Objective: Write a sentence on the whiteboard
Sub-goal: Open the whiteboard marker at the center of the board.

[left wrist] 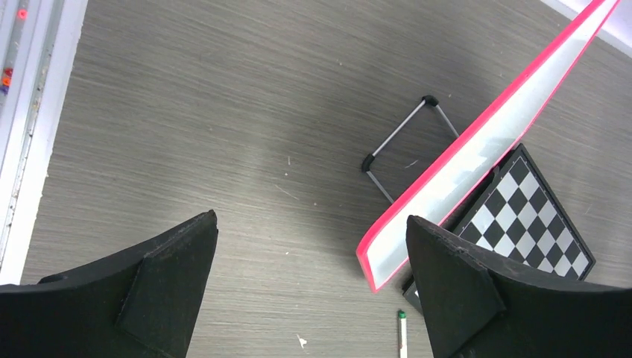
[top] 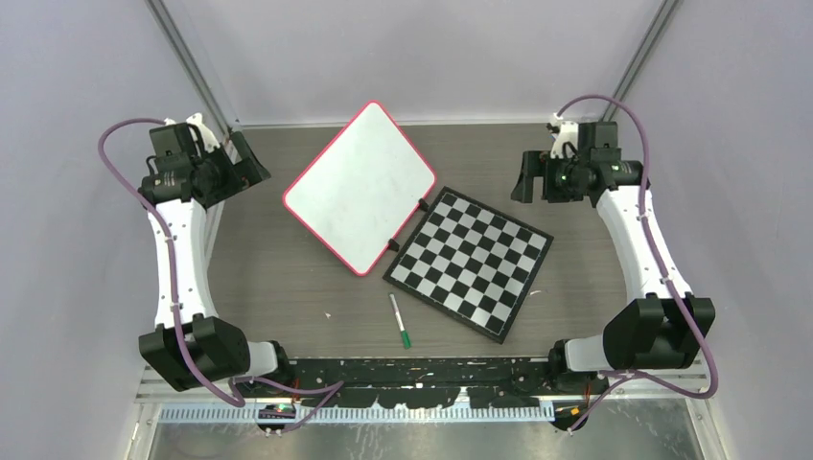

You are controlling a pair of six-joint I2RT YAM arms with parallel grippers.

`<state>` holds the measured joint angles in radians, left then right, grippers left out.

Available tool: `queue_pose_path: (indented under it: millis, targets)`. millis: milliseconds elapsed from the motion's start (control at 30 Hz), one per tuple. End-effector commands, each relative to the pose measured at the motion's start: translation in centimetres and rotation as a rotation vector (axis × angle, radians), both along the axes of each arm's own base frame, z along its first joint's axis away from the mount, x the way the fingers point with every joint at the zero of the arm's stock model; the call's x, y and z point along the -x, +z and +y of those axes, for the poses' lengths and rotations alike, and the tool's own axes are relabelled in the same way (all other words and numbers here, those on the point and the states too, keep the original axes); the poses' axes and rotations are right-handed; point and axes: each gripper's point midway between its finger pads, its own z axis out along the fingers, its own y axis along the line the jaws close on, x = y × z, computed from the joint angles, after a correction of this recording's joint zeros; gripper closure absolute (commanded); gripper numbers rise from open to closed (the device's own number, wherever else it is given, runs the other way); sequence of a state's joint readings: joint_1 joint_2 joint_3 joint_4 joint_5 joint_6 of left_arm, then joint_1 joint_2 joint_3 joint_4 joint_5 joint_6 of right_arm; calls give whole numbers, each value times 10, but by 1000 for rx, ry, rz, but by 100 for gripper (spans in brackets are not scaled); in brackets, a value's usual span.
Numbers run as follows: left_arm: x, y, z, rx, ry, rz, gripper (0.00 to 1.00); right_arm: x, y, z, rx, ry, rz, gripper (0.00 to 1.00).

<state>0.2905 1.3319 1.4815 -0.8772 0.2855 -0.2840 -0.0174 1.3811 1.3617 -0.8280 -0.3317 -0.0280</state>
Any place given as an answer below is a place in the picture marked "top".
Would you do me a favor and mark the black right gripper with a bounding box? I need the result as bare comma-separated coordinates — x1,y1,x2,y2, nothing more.
511,150,587,203

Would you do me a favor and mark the black white chessboard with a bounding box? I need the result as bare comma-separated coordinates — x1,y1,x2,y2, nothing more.
383,187,554,344

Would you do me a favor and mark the pink-framed whiteboard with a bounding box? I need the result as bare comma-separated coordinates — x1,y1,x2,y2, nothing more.
282,101,437,277

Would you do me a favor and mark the white green marker pen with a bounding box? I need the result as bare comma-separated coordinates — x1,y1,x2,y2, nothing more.
388,292,411,350

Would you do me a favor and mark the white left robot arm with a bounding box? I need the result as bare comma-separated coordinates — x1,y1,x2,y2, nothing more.
138,113,294,397

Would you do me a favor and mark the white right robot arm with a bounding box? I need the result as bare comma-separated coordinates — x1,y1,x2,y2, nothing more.
511,149,715,394

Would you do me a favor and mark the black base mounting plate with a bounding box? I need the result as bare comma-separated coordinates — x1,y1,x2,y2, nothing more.
232,356,611,411

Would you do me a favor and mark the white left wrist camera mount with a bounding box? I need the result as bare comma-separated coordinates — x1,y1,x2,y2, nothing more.
150,112,222,156

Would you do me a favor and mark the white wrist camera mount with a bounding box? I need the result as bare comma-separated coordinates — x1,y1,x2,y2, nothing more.
150,112,222,156
548,113,579,159

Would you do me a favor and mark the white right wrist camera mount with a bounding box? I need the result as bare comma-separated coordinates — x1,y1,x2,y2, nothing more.
548,113,579,159

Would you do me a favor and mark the aluminium frame rail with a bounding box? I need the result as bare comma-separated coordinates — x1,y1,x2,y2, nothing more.
133,364,712,426

